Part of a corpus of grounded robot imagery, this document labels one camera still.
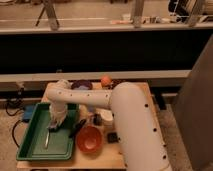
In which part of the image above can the dark purple bowl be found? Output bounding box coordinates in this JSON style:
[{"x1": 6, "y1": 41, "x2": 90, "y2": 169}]
[{"x1": 71, "y1": 80, "x2": 93, "y2": 90}]

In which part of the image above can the black cable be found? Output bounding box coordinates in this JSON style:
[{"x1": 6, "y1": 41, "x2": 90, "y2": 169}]
[{"x1": 4, "y1": 96, "x2": 26, "y2": 148}]

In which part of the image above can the orange bowl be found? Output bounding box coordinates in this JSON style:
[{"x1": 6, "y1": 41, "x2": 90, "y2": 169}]
[{"x1": 75, "y1": 126, "x2": 103, "y2": 154}]

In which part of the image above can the white cup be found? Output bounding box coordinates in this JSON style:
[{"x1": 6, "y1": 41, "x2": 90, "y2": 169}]
[{"x1": 100, "y1": 109, "x2": 114, "y2": 126}]

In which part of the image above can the blue cloth in bowl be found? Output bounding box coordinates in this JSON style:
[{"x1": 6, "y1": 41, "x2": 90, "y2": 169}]
[{"x1": 74, "y1": 86, "x2": 89, "y2": 90}]

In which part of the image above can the green plastic tray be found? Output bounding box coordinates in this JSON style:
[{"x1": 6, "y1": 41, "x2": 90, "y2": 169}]
[{"x1": 16, "y1": 103, "x2": 79, "y2": 161}]

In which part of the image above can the small dark can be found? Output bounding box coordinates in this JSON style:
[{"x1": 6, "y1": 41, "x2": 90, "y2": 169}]
[{"x1": 93, "y1": 114, "x2": 102, "y2": 126}]

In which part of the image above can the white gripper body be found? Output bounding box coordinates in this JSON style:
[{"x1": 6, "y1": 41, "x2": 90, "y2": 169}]
[{"x1": 49, "y1": 103, "x2": 68, "y2": 129}]

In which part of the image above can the blue power box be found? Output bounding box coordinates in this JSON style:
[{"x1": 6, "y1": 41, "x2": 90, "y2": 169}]
[{"x1": 22, "y1": 105, "x2": 35, "y2": 122}]

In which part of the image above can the orange fruit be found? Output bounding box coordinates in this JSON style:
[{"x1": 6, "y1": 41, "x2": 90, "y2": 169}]
[{"x1": 101, "y1": 75, "x2": 112, "y2": 87}]

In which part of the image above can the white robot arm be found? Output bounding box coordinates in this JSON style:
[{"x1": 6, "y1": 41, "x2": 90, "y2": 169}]
[{"x1": 46, "y1": 82, "x2": 172, "y2": 171}]

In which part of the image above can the black rectangular block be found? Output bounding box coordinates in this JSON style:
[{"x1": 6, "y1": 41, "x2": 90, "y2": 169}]
[{"x1": 107, "y1": 132, "x2": 118, "y2": 143}]

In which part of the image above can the black handled utensil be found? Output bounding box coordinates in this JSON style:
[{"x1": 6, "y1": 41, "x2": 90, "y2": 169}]
[{"x1": 69, "y1": 119, "x2": 86, "y2": 138}]

